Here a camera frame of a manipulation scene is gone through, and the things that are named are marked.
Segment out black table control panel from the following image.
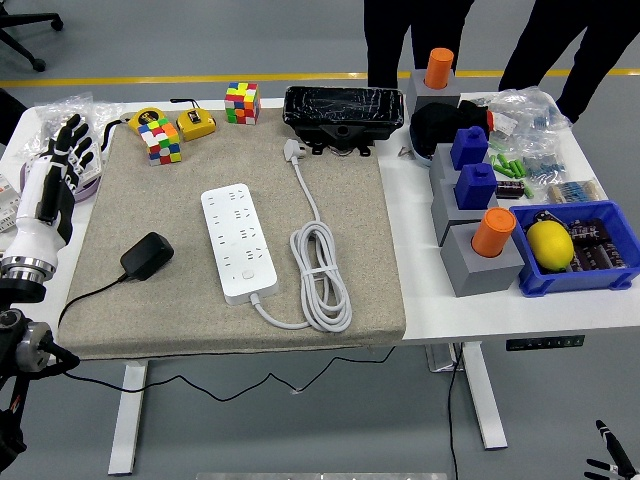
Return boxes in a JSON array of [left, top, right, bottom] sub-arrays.
[[505, 334, 586, 353]]

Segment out black hanging cable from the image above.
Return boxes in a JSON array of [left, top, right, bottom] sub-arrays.
[[446, 344, 464, 480]]

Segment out black plug adapter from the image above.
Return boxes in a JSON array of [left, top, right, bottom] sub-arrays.
[[119, 231, 175, 281]]

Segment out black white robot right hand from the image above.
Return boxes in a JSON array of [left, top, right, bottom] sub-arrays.
[[584, 419, 639, 480]]

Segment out white table leg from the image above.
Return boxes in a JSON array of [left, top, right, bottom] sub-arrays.
[[108, 360, 149, 476], [459, 342, 510, 451]]

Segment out grey block with socket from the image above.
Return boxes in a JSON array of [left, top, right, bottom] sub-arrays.
[[430, 177, 501, 246], [428, 143, 464, 186], [405, 68, 461, 119], [439, 222, 526, 299]]

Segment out round yellow tape measure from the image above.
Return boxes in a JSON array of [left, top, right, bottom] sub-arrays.
[[102, 107, 170, 151]]

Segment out clear bag of screws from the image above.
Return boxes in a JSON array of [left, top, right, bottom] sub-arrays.
[[29, 92, 124, 151]]

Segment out purple tray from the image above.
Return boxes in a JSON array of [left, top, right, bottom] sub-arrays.
[[20, 144, 104, 204]]

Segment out small clear bag blue parts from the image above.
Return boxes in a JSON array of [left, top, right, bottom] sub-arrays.
[[514, 132, 571, 182]]

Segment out white power cord with plug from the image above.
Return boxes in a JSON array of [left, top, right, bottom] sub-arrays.
[[252, 138, 354, 332]]

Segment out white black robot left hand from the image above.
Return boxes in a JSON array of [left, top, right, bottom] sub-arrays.
[[4, 113, 96, 264]]

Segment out dark brown capacitor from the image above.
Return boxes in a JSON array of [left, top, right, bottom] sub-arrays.
[[602, 243, 630, 271], [494, 180, 526, 200], [573, 243, 607, 274], [568, 218, 612, 245]]

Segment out square yellow tape measure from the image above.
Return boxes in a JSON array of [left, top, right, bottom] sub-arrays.
[[169, 97, 218, 143]]

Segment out white socket box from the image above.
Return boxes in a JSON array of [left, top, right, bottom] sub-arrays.
[[69, 143, 104, 182]]

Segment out yellow lemon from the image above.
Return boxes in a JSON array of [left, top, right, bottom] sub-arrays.
[[526, 220, 575, 274]]

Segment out clear bag of resistors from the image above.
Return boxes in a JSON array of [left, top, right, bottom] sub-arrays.
[[544, 178, 609, 205]]

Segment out black office chair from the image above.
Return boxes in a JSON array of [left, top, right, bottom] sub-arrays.
[[0, 0, 65, 73]]

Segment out blue block with knob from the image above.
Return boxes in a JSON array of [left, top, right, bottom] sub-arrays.
[[453, 162, 499, 210], [449, 125, 490, 172]]

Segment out black wrapped case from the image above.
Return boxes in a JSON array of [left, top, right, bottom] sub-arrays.
[[282, 85, 405, 156]]

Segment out thin black adapter cord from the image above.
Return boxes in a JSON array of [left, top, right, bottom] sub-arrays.
[[55, 272, 397, 403]]

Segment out grey-brown mat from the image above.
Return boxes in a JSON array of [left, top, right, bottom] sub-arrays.
[[55, 107, 407, 360]]

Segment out small black clip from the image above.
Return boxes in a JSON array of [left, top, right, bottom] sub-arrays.
[[532, 210, 566, 230]]

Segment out white circuit breaker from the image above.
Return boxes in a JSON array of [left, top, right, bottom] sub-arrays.
[[0, 172, 24, 234]]

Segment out colourful puzzle cube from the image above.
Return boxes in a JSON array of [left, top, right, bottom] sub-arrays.
[[224, 81, 262, 125], [138, 118, 183, 167]]

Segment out large clear bag blue parts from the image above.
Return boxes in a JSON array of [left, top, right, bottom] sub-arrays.
[[482, 87, 574, 136]]

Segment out blue plastic bin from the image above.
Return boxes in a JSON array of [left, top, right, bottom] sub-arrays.
[[508, 199, 640, 299]]

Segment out white power strip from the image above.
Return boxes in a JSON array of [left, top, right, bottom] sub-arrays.
[[200, 182, 280, 306]]

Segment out grey box under table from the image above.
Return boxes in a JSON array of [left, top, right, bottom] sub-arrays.
[[424, 343, 466, 374]]

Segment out person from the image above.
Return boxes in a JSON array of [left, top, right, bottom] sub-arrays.
[[0, 87, 27, 146], [363, 0, 476, 91], [497, 0, 640, 124]]

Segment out black cloth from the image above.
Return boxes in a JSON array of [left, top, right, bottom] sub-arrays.
[[409, 99, 496, 161]]

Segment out orange cylinder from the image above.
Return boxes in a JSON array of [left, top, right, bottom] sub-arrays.
[[471, 207, 517, 260], [424, 47, 455, 91]]

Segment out light blue dish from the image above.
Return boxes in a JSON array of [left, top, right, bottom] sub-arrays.
[[408, 124, 435, 169]]

